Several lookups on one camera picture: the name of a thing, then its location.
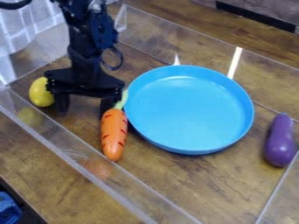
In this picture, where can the purple toy eggplant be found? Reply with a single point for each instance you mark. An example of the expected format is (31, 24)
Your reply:
(280, 143)

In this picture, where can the blue plastic object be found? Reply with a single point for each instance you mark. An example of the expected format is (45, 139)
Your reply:
(9, 210)

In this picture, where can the clear acrylic enclosure wall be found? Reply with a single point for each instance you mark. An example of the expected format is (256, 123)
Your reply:
(49, 157)

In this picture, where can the orange toy carrot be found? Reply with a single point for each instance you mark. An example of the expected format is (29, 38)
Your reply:
(113, 130)

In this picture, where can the yellow toy lemon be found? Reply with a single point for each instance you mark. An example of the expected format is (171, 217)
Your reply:
(40, 96)

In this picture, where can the blue plastic plate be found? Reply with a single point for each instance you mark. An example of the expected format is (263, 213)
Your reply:
(188, 109)

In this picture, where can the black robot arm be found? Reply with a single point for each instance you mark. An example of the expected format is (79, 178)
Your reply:
(92, 51)

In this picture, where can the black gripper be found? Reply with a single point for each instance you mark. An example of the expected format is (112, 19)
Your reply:
(84, 79)

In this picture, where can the white checkered curtain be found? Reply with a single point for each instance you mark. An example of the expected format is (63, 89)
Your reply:
(23, 19)

